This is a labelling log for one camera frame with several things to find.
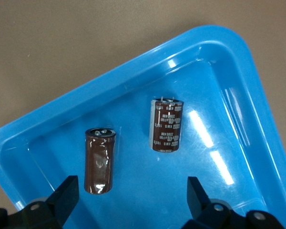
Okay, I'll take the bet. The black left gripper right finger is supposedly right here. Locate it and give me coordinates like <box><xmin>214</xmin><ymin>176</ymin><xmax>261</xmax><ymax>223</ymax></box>
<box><xmin>182</xmin><ymin>176</ymin><xmax>285</xmax><ymax>229</ymax></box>

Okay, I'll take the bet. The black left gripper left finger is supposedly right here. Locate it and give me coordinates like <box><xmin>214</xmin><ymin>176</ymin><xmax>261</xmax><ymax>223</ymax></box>
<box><xmin>0</xmin><ymin>175</ymin><xmax>80</xmax><ymax>229</ymax></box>

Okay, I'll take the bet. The plain brown capacitor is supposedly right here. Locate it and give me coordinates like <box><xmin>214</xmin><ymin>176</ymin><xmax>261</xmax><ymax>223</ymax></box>
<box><xmin>83</xmin><ymin>127</ymin><xmax>117</xmax><ymax>195</ymax></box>

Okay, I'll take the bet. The blue plastic tray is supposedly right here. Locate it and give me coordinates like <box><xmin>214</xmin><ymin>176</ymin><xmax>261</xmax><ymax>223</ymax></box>
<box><xmin>0</xmin><ymin>24</ymin><xmax>286</xmax><ymax>229</ymax></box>

